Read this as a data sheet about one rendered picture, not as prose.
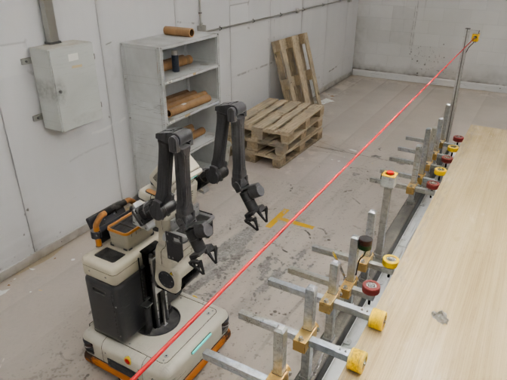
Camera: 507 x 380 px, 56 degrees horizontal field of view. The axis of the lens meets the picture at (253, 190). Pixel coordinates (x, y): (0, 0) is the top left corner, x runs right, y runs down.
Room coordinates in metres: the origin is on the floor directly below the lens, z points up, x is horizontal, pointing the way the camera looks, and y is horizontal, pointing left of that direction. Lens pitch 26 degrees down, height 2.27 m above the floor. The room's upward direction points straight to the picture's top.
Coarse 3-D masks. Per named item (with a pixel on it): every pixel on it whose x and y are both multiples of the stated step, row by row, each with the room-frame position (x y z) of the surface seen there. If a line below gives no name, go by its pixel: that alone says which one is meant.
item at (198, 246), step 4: (196, 240) 1.78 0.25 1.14; (200, 240) 1.79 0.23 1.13; (192, 244) 1.78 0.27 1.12; (196, 244) 1.78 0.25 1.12; (200, 244) 1.78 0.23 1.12; (204, 244) 1.80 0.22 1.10; (208, 244) 1.82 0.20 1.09; (192, 248) 1.79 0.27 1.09; (196, 248) 1.77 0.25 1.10; (200, 248) 1.77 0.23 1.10; (204, 248) 1.78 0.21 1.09; (196, 252) 1.77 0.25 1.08; (200, 252) 1.76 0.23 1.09; (192, 256) 1.75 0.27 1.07
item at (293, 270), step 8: (288, 272) 1.96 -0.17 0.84; (296, 272) 1.94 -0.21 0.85; (304, 272) 1.92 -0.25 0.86; (312, 272) 1.92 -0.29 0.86; (312, 280) 1.89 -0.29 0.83; (320, 280) 1.87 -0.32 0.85; (328, 280) 1.86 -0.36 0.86; (352, 288) 1.80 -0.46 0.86; (360, 288) 1.80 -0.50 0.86; (360, 296) 1.77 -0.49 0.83; (368, 296) 1.75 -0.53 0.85
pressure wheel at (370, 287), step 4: (368, 280) 1.80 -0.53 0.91; (372, 280) 1.80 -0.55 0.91; (364, 284) 1.77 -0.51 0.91; (368, 284) 1.77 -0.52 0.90; (372, 284) 1.76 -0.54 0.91; (376, 284) 1.77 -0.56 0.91; (364, 288) 1.75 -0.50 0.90; (368, 288) 1.74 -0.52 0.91; (372, 288) 1.74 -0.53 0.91; (376, 288) 1.74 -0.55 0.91; (364, 292) 1.74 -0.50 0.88; (368, 292) 1.73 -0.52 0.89; (372, 292) 1.73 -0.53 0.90; (376, 292) 1.73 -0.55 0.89; (368, 300) 1.76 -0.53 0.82; (368, 304) 1.76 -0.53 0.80
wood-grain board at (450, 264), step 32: (480, 128) 3.93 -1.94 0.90; (480, 160) 3.23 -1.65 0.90; (448, 192) 2.71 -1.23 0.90; (480, 192) 2.71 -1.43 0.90; (448, 224) 2.32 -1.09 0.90; (480, 224) 2.32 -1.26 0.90; (416, 256) 2.00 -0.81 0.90; (448, 256) 2.00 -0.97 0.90; (480, 256) 2.00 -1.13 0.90; (416, 288) 1.75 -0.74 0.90; (448, 288) 1.75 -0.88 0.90; (480, 288) 1.75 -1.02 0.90; (416, 320) 1.54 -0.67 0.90; (480, 320) 1.54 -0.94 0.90; (384, 352) 1.36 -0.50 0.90; (416, 352) 1.36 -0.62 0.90; (448, 352) 1.36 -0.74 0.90; (480, 352) 1.36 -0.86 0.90
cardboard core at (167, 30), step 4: (164, 28) 4.72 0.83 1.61; (168, 28) 4.70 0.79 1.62; (172, 28) 4.68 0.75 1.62; (176, 28) 4.66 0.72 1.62; (180, 28) 4.64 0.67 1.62; (184, 28) 4.62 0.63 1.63; (188, 28) 4.61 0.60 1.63; (164, 32) 4.71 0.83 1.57; (168, 32) 4.69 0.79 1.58; (172, 32) 4.67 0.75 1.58; (176, 32) 4.64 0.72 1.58; (180, 32) 4.62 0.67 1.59; (184, 32) 4.59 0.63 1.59; (188, 32) 4.57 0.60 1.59; (192, 32) 4.63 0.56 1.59; (184, 36) 4.63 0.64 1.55; (188, 36) 4.59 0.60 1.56; (192, 36) 4.61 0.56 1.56
